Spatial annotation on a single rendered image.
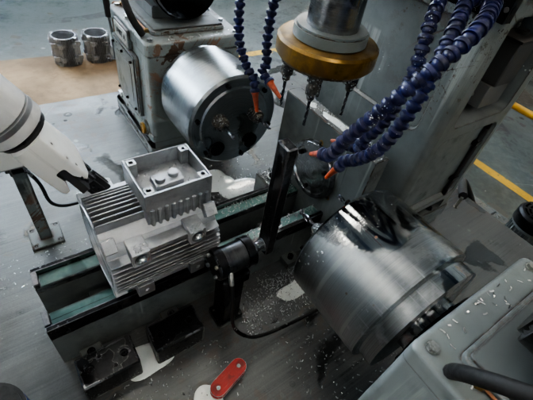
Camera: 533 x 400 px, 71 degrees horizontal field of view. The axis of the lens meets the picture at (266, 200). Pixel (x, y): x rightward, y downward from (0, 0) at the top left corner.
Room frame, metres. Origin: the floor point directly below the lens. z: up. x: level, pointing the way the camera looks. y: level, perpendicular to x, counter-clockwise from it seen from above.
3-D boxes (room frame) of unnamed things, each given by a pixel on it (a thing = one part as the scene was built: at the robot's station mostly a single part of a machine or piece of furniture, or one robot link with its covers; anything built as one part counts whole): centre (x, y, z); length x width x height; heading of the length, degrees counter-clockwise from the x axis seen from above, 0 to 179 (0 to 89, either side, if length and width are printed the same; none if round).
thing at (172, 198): (0.47, 0.18, 1.11); 0.12 x 0.11 x 0.07; 133
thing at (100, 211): (0.44, 0.21, 1.02); 0.20 x 0.19 x 0.19; 133
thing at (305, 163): (0.70, -0.09, 1.02); 0.15 x 0.02 x 0.15; 42
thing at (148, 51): (1.09, 0.37, 0.99); 0.35 x 0.31 x 0.37; 42
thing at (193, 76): (0.91, 0.21, 1.04); 0.37 x 0.25 x 0.25; 42
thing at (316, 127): (0.74, -0.14, 0.97); 0.30 x 0.11 x 0.34; 42
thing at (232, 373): (0.27, 0.01, 0.81); 0.09 x 0.03 x 0.02; 148
